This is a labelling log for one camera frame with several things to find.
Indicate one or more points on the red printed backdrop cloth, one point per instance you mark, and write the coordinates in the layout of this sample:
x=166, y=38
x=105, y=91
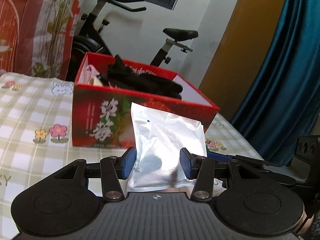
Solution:
x=32, y=30

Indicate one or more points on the black knit glove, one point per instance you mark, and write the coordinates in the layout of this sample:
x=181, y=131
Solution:
x=122, y=73
x=160, y=86

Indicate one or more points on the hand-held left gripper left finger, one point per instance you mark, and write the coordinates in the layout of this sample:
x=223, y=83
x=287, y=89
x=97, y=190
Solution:
x=128, y=163

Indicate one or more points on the blue curtain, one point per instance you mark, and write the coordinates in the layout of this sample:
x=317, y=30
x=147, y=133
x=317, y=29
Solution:
x=287, y=80

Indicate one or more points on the black exercise bike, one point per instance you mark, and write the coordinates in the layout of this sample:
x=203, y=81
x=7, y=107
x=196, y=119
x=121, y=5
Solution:
x=87, y=37

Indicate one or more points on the wooden door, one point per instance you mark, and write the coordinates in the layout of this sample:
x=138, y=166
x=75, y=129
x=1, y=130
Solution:
x=242, y=50

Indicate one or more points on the white foil packet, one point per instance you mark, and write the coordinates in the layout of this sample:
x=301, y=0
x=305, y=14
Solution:
x=162, y=142

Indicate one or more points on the checked cartoon tablecloth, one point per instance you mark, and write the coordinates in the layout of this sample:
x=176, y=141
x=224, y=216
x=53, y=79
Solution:
x=37, y=110

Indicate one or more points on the pink knit cloth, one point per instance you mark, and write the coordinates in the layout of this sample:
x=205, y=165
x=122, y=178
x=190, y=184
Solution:
x=89, y=72

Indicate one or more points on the red strawberry print cardboard box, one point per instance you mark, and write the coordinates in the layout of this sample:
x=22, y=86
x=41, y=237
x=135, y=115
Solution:
x=90, y=115

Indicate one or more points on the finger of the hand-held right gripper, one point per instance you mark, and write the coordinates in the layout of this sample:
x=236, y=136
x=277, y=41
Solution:
x=271, y=163

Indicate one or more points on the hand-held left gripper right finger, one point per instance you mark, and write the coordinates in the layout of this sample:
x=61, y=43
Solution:
x=187, y=163

